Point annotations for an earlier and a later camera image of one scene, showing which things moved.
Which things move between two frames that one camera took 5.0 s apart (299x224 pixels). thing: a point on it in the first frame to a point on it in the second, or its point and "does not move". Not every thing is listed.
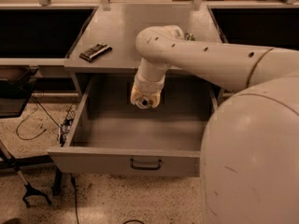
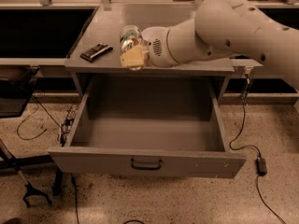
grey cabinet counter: (107, 43) does not move
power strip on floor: (66, 125) does not move
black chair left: (16, 87) does not move
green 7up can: (143, 102) to (132, 36)
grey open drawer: (113, 136) does not move
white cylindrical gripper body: (149, 82) to (156, 49)
